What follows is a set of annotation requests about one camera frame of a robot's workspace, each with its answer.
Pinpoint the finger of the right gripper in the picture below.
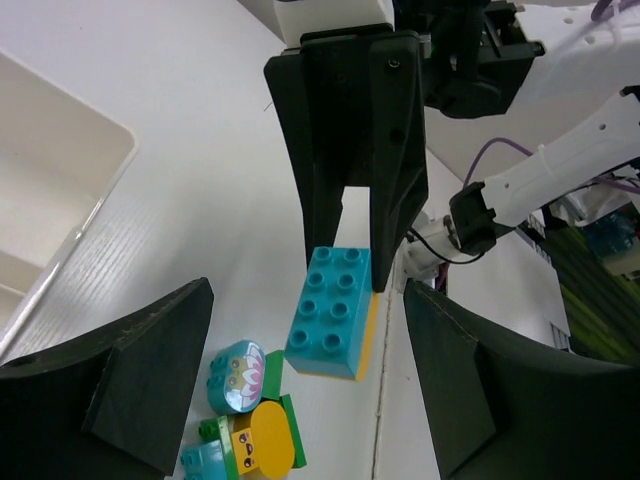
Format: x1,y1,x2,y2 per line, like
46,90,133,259
264,39,370,260

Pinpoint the small teal lego brick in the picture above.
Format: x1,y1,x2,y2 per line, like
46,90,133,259
179,440,228,480

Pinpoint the green lego plate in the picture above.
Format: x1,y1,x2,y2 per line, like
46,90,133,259
199,416,239,480
198,393,309,471

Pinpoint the green lego plate under teal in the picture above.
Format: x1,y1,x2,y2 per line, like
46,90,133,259
199,416,239,480

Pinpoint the yellow round face lego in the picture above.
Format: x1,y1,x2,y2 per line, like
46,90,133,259
231,400,295,479

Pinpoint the teal frog lily lego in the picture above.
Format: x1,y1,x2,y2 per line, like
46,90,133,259
206,340,266,415

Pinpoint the teal 2x4 lego brick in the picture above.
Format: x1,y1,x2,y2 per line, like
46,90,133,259
284,246,373,380

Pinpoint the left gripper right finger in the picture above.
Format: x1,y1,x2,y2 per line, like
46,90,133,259
403,280,639,479

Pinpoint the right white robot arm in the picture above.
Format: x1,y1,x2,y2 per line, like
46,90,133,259
264,1,639,291

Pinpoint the white three-compartment tray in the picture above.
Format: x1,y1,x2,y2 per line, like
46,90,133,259
1,52,137,351

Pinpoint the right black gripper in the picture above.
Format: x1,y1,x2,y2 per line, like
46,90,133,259
279,1,544,292

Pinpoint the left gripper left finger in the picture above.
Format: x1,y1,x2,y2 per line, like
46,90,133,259
1,278,214,479

